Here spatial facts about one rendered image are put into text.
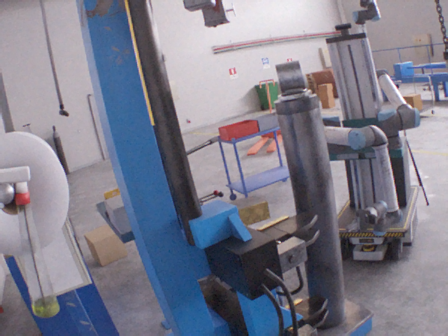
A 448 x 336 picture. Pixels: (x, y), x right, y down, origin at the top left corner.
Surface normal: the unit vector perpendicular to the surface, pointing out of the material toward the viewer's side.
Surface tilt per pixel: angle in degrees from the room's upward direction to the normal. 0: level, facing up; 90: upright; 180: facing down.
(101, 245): 90
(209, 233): 90
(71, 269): 90
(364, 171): 90
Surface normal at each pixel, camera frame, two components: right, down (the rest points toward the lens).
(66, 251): 0.48, 0.11
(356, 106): -0.55, 0.33
